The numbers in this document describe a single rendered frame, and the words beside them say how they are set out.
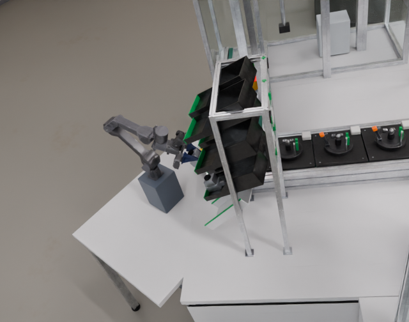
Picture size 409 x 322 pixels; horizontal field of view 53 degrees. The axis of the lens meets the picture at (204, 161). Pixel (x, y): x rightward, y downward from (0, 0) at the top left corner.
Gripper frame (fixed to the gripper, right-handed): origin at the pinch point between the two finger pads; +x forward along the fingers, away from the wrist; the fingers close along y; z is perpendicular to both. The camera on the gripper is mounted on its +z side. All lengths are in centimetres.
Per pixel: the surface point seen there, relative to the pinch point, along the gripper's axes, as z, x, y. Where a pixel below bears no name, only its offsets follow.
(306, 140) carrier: -7, 54, 39
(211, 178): 6.4, 11.1, -16.4
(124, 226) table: -55, -25, -13
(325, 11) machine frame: 28, 48, 112
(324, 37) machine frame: 14, 54, 111
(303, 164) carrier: -7, 53, 21
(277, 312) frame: -32, 55, -45
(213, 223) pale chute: -15.7, 17.7, -22.0
